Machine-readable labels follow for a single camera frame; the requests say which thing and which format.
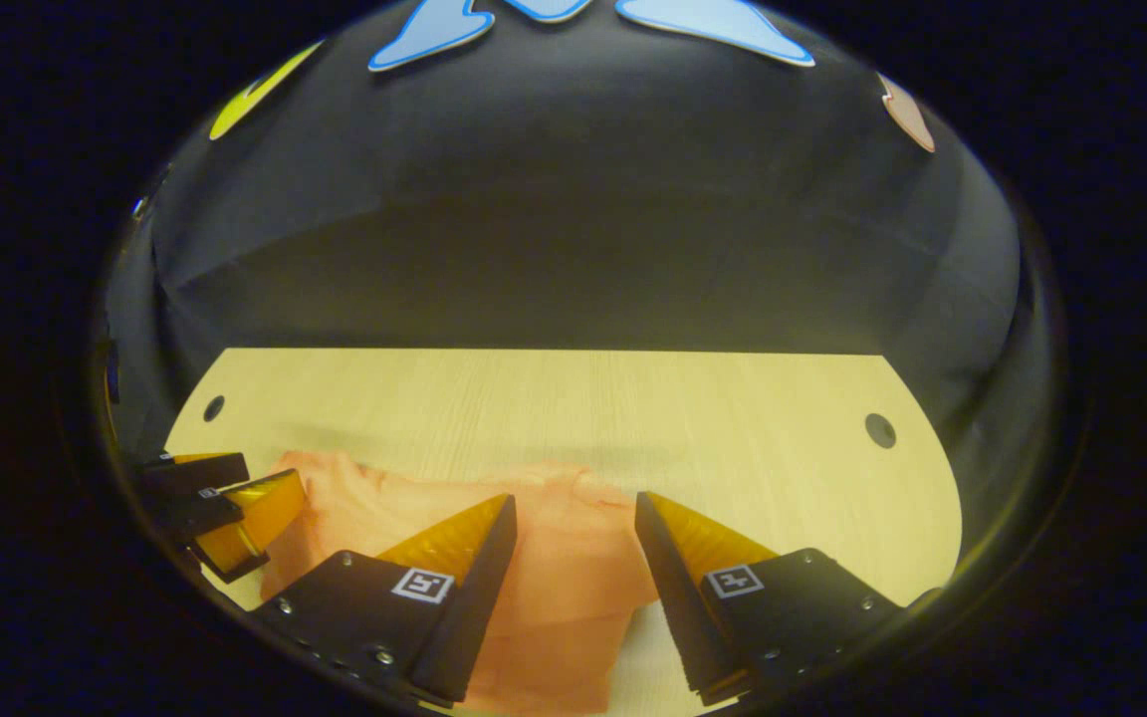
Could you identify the orange T-shirt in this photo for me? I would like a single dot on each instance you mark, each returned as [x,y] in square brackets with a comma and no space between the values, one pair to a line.
[564,568]

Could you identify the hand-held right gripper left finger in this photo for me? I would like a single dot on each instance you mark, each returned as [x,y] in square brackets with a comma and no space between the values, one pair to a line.
[479,597]

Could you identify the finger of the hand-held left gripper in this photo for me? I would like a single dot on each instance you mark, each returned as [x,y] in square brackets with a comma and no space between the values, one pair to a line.
[200,473]
[260,513]

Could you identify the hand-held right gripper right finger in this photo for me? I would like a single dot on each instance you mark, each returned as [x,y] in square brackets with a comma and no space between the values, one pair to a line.
[668,597]

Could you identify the black backdrop cloth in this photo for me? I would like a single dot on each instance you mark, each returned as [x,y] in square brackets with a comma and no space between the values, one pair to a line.
[573,229]

